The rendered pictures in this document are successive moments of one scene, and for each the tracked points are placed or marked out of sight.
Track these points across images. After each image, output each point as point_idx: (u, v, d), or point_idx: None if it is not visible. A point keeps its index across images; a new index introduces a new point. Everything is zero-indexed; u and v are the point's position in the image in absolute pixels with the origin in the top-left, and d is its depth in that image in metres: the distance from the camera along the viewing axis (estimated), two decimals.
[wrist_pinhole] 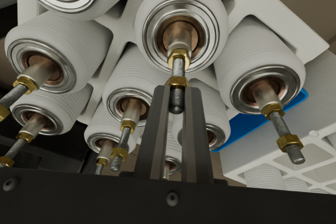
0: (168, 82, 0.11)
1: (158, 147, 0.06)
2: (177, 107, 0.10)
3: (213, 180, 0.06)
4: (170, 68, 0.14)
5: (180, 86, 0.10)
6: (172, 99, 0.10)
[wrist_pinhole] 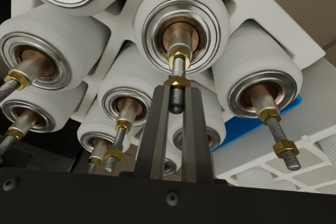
0: (173, 79, 0.11)
1: (158, 147, 0.06)
2: (178, 107, 0.10)
3: (213, 180, 0.06)
4: (169, 64, 0.14)
5: (184, 88, 0.10)
6: (175, 98, 0.10)
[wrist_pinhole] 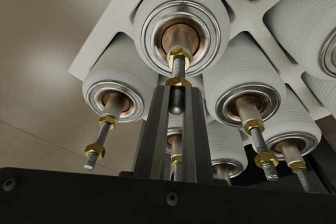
0: (177, 80, 0.11)
1: (158, 147, 0.06)
2: (179, 109, 0.10)
3: (213, 180, 0.06)
4: (168, 62, 0.14)
5: None
6: (177, 99, 0.10)
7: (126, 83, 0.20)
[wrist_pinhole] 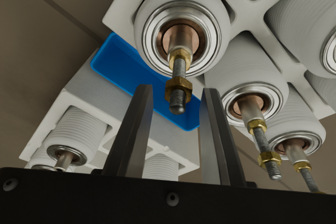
0: None
1: (130, 145, 0.06)
2: None
3: (246, 182, 0.06)
4: None
5: None
6: None
7: None
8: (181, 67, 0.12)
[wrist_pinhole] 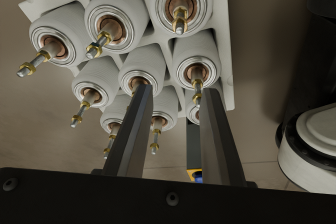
0: (81, 119, 0.33)
1: (130, 145, 0.06)
2: (73, 127, 0.32)
3: (246, 182, 0.06)
4: (83, 104, 0.35)
5: (78, 123, 0.33)
6: (76, 124, 0.32)
7: (107, 118, 0.44)
8: (183, 17, 0.21)
